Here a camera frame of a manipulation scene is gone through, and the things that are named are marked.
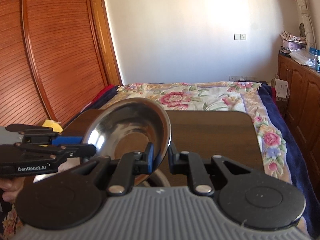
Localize medium steel bowl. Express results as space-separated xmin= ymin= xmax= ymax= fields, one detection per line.
xmin=82 ymin=98 xmax=171 ymax=172

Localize large steel bowl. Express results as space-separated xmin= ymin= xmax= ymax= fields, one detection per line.
xmin=140 ymin=169 xmax=171 ymax=187

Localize person's left hand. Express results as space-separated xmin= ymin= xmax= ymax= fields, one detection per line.
xmin=0 ymin=177 xmax=25 ymax=204

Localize yellow plush toy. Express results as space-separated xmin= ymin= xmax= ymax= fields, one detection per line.
xmin=41 ymin=120 xmax=63 ymax=133

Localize dark blue red blanket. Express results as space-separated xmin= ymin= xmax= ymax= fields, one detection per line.
xmin=80 ymin=85 xmax=119 ymax=113

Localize floral bed blanket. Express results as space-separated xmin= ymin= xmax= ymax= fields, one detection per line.
xmin=102 ymin=81 xmax=292 ymax=183

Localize white paper bag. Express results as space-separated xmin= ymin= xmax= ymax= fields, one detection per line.
xmin=271 ymin=78 xmax=290 ymax=101

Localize wooden side cabinet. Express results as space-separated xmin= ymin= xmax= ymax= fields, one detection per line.
xmin=277 ymin=53 xmax=320 ymax=170

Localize stack of boxes and papers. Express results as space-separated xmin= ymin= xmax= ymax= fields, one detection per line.
xmin=279 ymin=31 xmax=306 ymax=54

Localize toiletry bottles on counter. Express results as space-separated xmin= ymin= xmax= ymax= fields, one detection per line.
xmin=309 ymin=47 xmax=320 ymax=72

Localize patterned curtain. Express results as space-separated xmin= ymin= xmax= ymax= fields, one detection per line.
xmin=297 ymin=0 xmax=317 ymax=48

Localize wall power strip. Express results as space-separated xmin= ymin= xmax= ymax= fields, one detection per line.
xmin=229 ymin=75 xmax=258 ymax=82

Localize wall light switch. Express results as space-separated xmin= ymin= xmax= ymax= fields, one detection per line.
xmin=234 ymin=34 xmax=246 ymax=41

